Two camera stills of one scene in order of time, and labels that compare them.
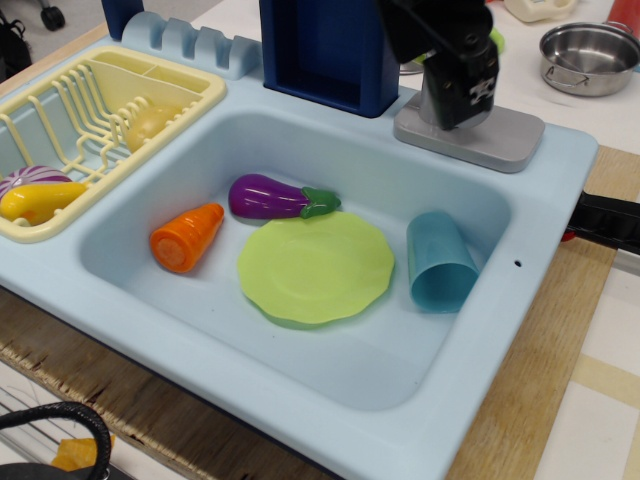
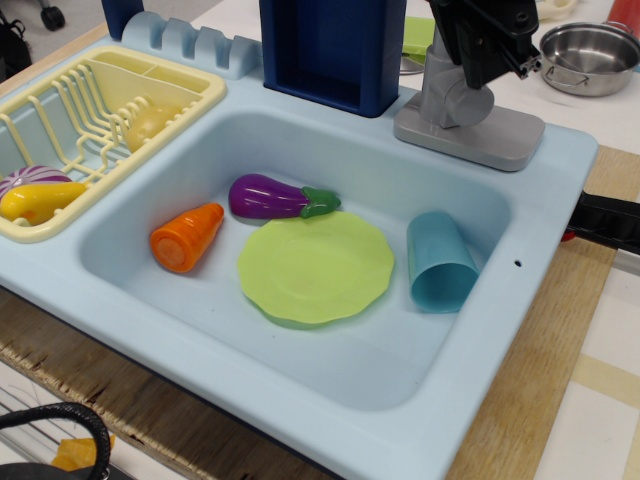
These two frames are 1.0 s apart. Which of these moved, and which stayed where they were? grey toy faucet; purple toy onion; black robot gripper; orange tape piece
Moved: black robot gripper
Stayed: orange tape piece; purple toy onion; grey toy faucet
